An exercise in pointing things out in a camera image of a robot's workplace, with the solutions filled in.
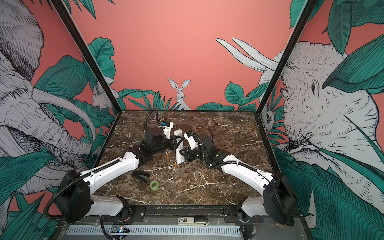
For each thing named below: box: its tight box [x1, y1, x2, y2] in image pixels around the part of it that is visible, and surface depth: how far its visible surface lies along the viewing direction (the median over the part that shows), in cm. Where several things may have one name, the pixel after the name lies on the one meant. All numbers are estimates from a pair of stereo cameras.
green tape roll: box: [149, 180, 159, 190], surface depth 85 cm
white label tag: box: [178, 217, 195, 225], surface depth 70 cm
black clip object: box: [131, 170, 151, 182], surface depth 87 cm
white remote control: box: [174, 129, 185, 165], surface depth 79 cm
